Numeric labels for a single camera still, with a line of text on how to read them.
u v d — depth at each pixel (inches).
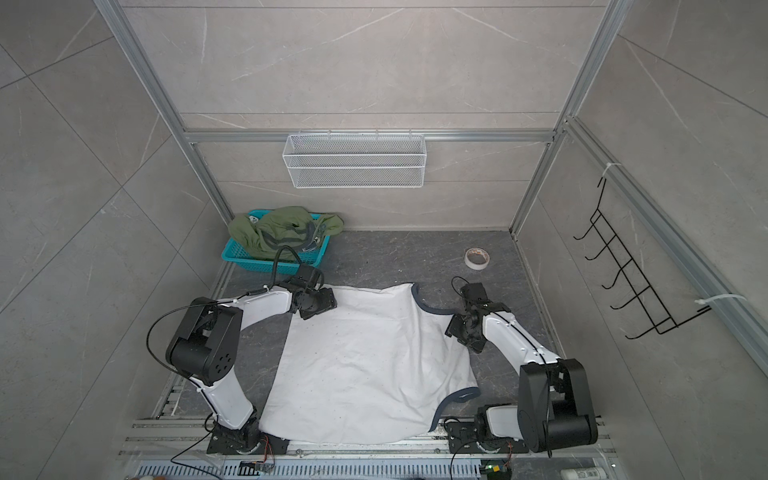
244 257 42.5
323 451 28.7
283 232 43.6
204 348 19.0
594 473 26.5
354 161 39.6
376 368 33.2
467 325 26.0
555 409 16.3
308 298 29.6
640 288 25.3
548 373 17.7
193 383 20.2
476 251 44.5
